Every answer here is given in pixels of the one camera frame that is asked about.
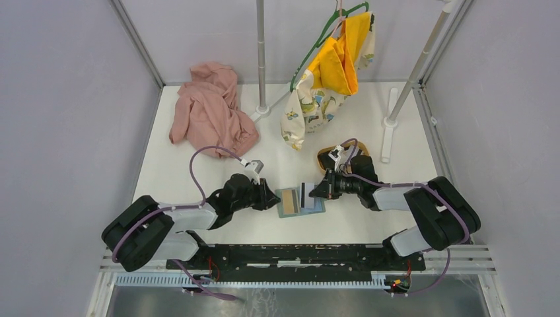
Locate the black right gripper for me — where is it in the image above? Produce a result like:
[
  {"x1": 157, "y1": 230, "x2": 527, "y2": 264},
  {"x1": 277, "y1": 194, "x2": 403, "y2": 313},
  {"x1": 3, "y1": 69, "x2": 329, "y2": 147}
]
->
[{"x1": 308, "y1": 168, "x2": 362, "y2": 200}]

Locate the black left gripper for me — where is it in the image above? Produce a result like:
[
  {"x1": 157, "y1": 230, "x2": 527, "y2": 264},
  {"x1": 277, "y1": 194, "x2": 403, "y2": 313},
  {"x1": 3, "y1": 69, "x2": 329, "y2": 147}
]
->
[{"x1": 231, "y1": 177, "x2": 281, "y2": 212}]

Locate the yellow oval tray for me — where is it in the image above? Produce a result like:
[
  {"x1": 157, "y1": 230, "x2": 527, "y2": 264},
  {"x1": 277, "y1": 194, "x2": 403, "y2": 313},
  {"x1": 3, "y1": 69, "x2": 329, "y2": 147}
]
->
[{"x1": 316, "y1": 142, "x2": 370, "y2": 173}]

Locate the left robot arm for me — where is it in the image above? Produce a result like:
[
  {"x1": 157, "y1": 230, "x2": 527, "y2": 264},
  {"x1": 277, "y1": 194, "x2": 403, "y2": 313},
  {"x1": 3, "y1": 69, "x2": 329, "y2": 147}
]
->
[{"x1": 101, "y1": 174, "x2": 281, "y2": 272}]

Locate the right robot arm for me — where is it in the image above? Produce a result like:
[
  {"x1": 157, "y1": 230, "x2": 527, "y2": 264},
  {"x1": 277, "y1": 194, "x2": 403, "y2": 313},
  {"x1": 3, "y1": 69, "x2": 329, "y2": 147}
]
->
[{"x1": 309, "y1": 155, "x2": 481, "y2": 269}]

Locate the black phone in tray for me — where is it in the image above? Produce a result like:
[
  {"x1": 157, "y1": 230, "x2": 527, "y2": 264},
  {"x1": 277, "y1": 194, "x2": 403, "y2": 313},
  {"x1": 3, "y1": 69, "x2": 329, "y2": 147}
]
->
[{"x1": 317, "y1": 152, "x2": 337, "y2": 171}]

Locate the left metal rack pole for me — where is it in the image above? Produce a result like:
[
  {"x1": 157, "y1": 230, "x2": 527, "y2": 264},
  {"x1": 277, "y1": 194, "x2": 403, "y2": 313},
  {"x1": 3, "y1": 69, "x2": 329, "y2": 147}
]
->
[{"x1": 250, "y1": 0, "x2": 289, "y2": 123}]

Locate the metal rack pole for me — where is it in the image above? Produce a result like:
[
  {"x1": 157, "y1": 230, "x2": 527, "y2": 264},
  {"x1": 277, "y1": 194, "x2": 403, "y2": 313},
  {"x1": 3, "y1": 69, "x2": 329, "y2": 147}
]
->
[
  {"x1": 250, "y1": 0, "x2": 289, "y2": 123},
  {"x1": 380, "y1": 0, "x2": 457, "y2": 164}
]

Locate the pink crumpled garment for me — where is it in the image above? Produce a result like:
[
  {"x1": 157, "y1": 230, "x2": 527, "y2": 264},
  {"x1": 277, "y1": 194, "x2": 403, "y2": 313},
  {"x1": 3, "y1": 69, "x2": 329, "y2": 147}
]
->
[{"x1": 168, "y1": 61, "x2": 260, "y2": 158}]

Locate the right metal rack pole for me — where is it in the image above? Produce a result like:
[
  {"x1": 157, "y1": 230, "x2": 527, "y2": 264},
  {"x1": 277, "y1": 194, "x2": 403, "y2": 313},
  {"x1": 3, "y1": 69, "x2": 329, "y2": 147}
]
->
[{"x1": 380, "y1": 0, "x2": 457, "y2": 164}]

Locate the cartoon print children's garment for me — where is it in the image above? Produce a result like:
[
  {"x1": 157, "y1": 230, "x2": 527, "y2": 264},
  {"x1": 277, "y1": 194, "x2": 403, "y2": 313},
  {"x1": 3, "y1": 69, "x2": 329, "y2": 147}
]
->
[{"x1": 280, "y1": 11, "x2": 376, "y2": 151}]

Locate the green clothes hanger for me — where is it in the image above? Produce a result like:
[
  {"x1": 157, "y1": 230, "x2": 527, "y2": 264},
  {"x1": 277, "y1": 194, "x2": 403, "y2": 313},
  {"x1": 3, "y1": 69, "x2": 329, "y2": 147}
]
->
[{"x1": 289, "y1": 1, "x2": 369, "y2": 92}]

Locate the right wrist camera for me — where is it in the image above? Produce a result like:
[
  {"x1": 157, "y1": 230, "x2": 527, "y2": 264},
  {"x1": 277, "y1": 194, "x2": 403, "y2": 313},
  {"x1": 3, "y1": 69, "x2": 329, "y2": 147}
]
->
[{"x1": 328, "y1": 145, "x2": 345, "y2": 172}]

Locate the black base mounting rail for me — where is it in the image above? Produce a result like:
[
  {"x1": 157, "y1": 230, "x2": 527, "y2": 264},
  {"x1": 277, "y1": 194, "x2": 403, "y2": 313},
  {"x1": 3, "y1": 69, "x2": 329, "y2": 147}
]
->
[{"x1": 182, "y1": 244, "x2": 426, "y2": 283}]

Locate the white slotted cable duct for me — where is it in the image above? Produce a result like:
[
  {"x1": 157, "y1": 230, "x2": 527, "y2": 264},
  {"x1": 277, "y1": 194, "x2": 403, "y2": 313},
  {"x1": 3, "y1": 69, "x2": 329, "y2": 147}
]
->
[{"x1": 114, "y1": 273, "x2": 388, "y2": 290}]

